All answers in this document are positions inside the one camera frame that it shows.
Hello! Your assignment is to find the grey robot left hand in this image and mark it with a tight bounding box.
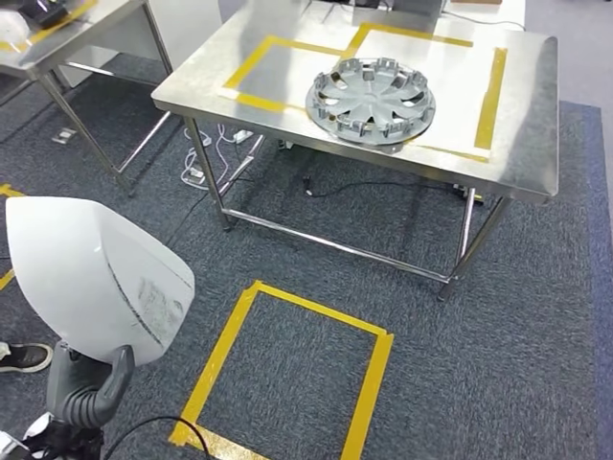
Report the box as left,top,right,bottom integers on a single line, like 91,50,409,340
44,339,136,429

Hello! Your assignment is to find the steel workbench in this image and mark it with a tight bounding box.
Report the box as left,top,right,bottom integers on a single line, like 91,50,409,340
150,0,560,304

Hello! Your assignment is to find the person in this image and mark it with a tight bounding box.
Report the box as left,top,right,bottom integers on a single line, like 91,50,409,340
0,341,54,375

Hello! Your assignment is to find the grey floor socket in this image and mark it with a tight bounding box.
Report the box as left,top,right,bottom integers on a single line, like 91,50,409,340
51,126,79,147

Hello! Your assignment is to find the steel table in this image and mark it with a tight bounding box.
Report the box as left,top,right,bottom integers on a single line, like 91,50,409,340
0,0,174,193

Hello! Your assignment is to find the white rounded object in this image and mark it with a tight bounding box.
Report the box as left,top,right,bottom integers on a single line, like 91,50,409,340
0,9,30,47

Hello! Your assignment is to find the black device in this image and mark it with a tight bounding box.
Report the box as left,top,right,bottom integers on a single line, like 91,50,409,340
18,0,69,31

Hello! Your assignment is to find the small yellow tape rectangle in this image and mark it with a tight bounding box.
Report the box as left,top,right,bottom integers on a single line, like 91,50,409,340
221,33,347,117

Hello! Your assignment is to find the grey car hubcap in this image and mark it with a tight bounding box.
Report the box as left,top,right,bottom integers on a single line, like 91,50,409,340
305,56,437,150

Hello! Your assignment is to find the large yellow tape rectangle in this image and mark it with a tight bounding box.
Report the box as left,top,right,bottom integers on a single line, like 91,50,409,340
342,20,510,165

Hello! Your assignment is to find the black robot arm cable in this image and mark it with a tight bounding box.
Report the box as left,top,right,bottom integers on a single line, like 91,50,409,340
101,414,213,460

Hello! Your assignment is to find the white power strip with cable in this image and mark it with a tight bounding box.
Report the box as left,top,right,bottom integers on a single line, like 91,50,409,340
179,122,227,193

